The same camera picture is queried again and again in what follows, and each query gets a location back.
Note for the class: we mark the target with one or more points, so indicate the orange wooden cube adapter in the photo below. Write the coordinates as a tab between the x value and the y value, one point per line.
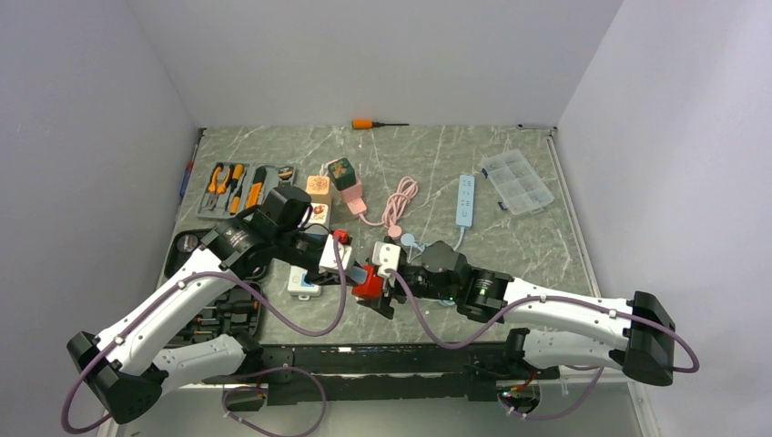
319	190

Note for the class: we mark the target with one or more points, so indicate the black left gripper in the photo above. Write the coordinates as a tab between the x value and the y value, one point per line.
315	277

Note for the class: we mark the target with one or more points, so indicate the light blue power strip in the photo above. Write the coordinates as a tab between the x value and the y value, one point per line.
465	201

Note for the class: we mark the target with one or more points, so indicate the orange handled pliers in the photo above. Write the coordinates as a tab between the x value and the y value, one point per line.
221	185

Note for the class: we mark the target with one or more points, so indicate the black open tool case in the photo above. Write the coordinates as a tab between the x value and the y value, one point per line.
235	309

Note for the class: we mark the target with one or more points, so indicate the red cube socket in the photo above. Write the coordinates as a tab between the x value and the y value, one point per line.
370	289

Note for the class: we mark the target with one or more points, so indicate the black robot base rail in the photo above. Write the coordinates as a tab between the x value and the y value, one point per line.
381	372

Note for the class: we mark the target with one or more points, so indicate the pink power strip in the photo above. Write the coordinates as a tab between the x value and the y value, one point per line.
352	197

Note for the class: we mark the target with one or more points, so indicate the orange utility knife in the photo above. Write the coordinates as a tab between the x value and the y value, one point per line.
254	193

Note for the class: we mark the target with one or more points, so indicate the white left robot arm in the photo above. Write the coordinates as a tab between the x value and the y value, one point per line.
129	366

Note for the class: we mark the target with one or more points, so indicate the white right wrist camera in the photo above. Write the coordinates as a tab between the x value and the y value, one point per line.
385	257

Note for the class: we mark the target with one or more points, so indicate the white long power strip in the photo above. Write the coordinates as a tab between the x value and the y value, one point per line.
298	286

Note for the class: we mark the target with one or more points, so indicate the white cube adapter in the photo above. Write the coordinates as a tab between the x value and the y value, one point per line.
319	221

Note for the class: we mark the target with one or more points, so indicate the grey tool tray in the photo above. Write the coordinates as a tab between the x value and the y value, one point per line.
271	175

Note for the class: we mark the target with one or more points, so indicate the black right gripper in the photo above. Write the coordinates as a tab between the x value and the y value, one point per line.
383	305

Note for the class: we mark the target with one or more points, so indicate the orange handled screwdriver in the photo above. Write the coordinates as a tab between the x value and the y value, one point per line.
366	124

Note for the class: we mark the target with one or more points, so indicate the light blue cube adapter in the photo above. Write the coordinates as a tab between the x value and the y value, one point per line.
357	275

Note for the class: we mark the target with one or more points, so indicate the clear plastic screw organizer box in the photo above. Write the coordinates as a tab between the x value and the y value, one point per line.
520	188

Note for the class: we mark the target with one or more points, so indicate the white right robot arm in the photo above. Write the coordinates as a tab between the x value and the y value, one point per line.
546	328

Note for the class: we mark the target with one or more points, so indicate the dark green cube adapter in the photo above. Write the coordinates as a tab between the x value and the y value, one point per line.
342	174

